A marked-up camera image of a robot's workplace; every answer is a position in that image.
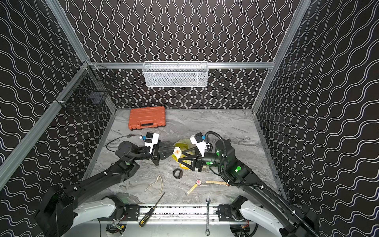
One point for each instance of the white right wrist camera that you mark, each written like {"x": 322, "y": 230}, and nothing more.
{"x": 199, "y": 141}

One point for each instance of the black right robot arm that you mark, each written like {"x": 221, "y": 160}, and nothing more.
{"x": 272, "y": 212}

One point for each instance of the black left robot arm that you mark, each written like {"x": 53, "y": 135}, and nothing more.
{"x": 55, "y": 214}

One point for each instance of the black wire basket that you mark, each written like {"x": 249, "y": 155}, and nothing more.
{"x": 89, "y": 98}

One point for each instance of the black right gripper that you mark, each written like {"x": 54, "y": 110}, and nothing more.
{"x": 199, "y": 160}

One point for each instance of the yellow strap red dial watch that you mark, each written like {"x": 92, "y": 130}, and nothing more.
{"x": 197, "y": 183}

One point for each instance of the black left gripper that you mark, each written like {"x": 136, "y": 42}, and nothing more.
{"x": 156, "y": 152}

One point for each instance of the red plastic tool case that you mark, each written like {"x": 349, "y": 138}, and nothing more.
{"x": 149, "y": 117}

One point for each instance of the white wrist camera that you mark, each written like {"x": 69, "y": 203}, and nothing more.
{"x": 199, "y": 141}
{"x": 151, "y": 139}

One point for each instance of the silver combination wrench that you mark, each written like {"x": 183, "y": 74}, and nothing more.
{"x": 207, "y": 231}

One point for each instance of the yellow green white towel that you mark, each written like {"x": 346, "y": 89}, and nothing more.
{"x": 183, "y": 144}

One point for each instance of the black yellow screwdriver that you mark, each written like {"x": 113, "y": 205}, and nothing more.
{"x": 148, "y": 215}

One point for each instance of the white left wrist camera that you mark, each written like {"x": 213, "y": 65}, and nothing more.
{"x": 151, "y": 139}

